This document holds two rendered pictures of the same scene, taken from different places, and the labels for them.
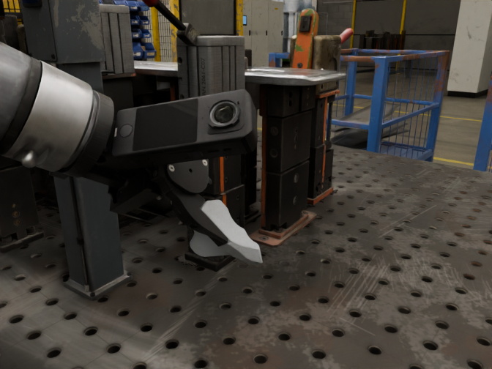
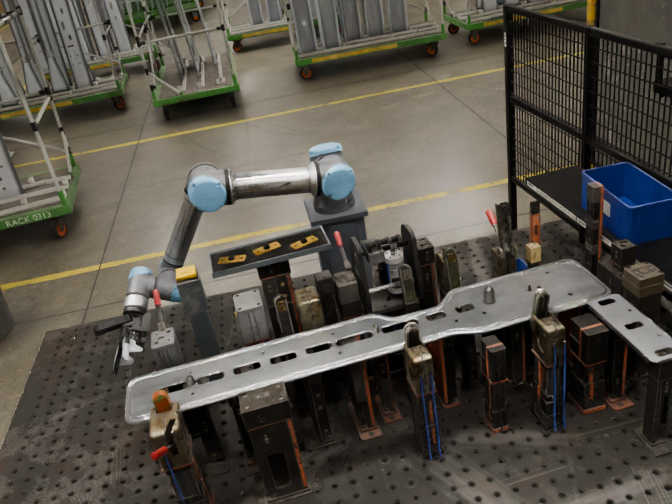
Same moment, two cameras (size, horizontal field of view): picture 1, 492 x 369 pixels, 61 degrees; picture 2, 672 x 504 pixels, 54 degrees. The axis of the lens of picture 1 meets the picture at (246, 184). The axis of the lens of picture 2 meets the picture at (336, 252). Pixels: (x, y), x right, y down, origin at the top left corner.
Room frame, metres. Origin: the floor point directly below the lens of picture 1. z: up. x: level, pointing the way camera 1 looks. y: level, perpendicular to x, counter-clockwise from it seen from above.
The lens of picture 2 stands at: (2.16, -0.66, 2.12)
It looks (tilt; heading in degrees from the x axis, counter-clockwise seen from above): 29 degrees down; 136
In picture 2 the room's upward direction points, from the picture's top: 10 degrees counter-clockwise
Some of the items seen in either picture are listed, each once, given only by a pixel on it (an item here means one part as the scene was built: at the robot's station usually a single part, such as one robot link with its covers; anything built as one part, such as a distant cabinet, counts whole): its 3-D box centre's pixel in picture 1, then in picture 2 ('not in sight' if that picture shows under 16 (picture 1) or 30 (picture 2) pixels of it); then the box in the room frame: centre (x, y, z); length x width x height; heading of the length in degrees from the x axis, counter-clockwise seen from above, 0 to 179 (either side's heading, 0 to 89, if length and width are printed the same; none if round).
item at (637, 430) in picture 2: not in sight; (657, 398); (1.78, 0.74, 0.84); 0.11 x 0.06 x 0.29; 145
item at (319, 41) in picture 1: (311, 121); (184, 470); (0.93, -0.15, 0.88); 0.15 x 0.11 x 0.36; 145
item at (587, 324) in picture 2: not in sight; (587, 364); (1.58, 0.78, 0.84); 0.11 x 0.10 x 0.28; 145
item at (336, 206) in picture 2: not in sight; (332, 192); (0.60, 0.86, 1.15); 0.15 x 0.15 x 0.10
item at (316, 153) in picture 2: not in sight; (327, 163); (0.60, 0.86, 1.27); 0.13 x 0.12 x 0.14; 144
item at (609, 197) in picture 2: not in sight; (627, 201); (1.48, 1.29, 1.10); 0.30 x 0.17 x 0.13; 140
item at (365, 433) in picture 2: not in sight; (358, 382); (1.07, 0.37, 0.84); 0.17 x 0.06 x 0.29; 145
